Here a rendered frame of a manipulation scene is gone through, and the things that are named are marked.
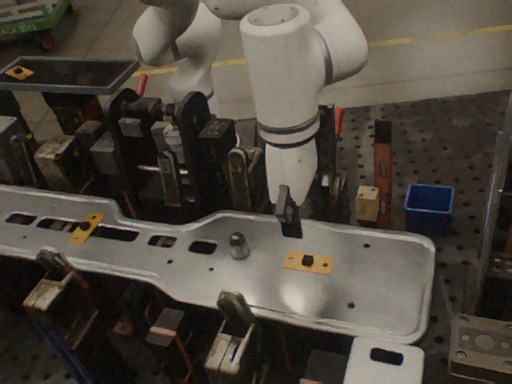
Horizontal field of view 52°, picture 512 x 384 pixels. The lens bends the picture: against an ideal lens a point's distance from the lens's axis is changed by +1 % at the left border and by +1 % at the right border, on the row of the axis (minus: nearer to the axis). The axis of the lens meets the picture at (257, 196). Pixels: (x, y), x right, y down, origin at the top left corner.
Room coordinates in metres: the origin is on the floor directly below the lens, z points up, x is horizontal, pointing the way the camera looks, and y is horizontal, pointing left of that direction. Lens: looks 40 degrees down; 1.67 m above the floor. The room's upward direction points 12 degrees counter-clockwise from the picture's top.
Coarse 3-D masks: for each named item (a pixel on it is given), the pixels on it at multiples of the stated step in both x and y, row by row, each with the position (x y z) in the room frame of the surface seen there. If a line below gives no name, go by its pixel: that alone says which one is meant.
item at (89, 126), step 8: (80, 128) 1.04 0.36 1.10; (88, 128) 1.03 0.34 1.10; (96, 128) 1.03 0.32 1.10; (104, 128) 1.05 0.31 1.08; (80, 136) 1.03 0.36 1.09; (88, 136) 1.02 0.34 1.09; (96, 136) 1.02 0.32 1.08; (88, 144) 1.02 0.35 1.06; (88, 152) 1.03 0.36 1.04; (96, 168) 1.03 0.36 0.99; (104, 184) 1.03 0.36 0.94; (112, 192) 1.02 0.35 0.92; (128, 240) 1.03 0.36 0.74
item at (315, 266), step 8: (288, 256) 0.62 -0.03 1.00; (296, 256) 0.61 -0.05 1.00; (304, 256) 0.60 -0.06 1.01; (312, 256) 0.60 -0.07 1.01; (320, 256) 0.60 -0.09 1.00; (328, 256) 0.60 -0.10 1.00; (288, 264) 0.60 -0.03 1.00; (296, 264) 0.60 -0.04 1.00; (304, 264) 0.59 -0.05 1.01; (312, 264) 0.59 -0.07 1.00; (320, 264) 0.58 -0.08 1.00; (328, 264) 0.58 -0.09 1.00; (312, 272) 0.57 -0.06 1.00; (320, 272) 0.57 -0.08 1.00; (328, 272) 0.56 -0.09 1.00
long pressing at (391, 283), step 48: (0, 192) 1.00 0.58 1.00; (48, 192) 0.96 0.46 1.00; (0, 240) 0.83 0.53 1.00; (48, 240) 0.80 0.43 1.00; (96, 240) 0.77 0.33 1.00; (144, 240) 0.74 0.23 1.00; (192, 240) 0.71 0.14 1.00; (288, 240) 0.66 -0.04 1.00; (336, 240) 0.63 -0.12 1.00; (384, 240) 0.61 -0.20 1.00; (192, 288) 0.59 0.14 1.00; (240, 288) 0.57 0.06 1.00; (288, 288) 0.55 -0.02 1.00; (336, 288) 0.53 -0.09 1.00; (384, 288) 0.51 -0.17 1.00; (432, 288) 0.50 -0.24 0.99; (384, 336) 0.43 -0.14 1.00
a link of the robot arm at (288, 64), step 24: (240, 24) 0.60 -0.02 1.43; (264, 24) 0.57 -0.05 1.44; (288, 24) 0.56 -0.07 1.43; (264, 48) 0.56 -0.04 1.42; (288, 48) 0.55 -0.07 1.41; (312, 48) 0.57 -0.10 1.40; (264, 72) 0.56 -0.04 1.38; (288, 72) 0.55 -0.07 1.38; (312, 72) 0.56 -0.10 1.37; (264, 96) 0.56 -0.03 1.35; (288, 96) 0.55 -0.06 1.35; (312, 96) 0.57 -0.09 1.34; (264, 120) 0.57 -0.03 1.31; (288, 120) 0.55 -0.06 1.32
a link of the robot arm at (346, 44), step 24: (216, 0) 0.70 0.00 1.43; (240, 0) 0.69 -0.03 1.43; (264, 0) 0.69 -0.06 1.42; (288, 0) 0.69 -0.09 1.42; (312, 0) 0.66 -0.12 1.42; (336, 0) 0.64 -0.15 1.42; (312, 24) 0.66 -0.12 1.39; (336, 24) 0.61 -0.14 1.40; (336, 48) 0.58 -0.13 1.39; (360, 48) 0.59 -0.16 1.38; (336, 72) 0.58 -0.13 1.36
